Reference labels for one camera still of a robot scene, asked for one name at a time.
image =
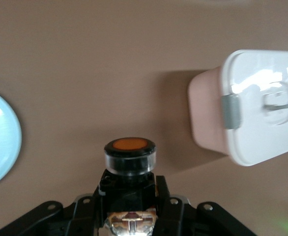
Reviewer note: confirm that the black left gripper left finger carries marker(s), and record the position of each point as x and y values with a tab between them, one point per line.
67	218

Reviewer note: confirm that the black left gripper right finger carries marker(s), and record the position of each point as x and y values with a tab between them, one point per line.
183	218

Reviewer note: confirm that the pink box with white lid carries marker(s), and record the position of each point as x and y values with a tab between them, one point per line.
257	137

